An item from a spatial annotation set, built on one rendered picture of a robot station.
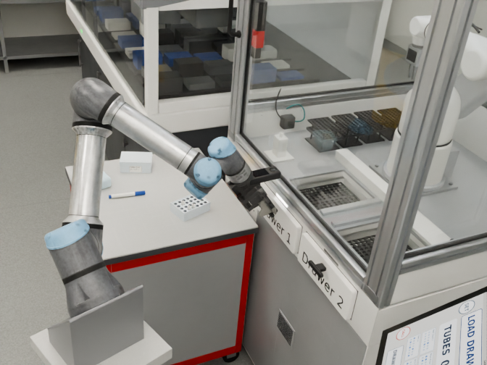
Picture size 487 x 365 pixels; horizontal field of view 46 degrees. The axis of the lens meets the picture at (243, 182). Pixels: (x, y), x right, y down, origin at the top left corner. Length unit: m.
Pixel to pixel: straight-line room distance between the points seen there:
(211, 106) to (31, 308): 1.26
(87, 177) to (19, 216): 1.85
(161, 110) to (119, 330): 1.19
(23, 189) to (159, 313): 1.77
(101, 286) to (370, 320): 0.72
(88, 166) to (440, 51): 1.00
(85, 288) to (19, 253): 1.75
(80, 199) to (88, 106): 0.27
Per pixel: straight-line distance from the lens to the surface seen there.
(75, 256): 1.54
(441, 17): 1.27
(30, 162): 4.04
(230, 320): 2.40
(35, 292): 3.02
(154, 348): 1.67
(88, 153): 1.72
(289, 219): 1.89
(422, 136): 1.33
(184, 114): 2.58
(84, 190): 1.71
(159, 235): 2.05
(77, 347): 1.56
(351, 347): 1.78
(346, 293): 1.68
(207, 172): 1.56
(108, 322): 1.57
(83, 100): 1.64
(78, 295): 1.55
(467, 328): 1.33
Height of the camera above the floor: 2.01
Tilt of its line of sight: 32 degrees down
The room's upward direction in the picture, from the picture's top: 5 degrees clockwise
